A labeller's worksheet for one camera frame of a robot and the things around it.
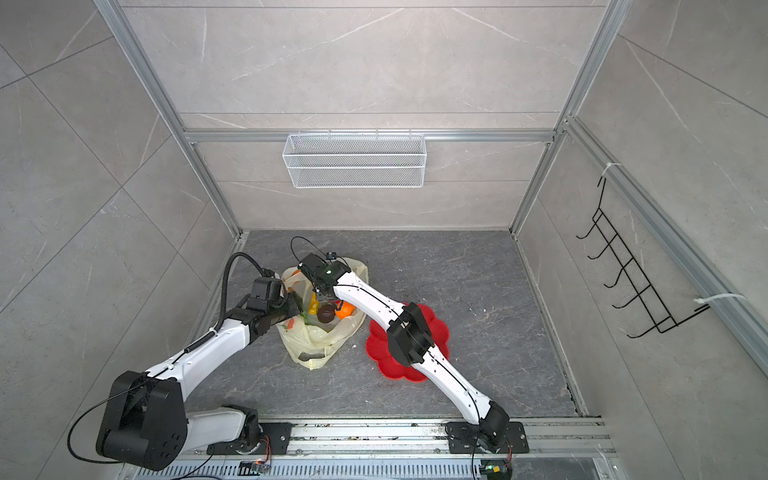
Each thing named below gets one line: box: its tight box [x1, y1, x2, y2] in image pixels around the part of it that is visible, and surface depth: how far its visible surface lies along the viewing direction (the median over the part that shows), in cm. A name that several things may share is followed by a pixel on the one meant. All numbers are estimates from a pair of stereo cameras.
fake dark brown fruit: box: [317, 304, 335, 323], surface depth 94 cm
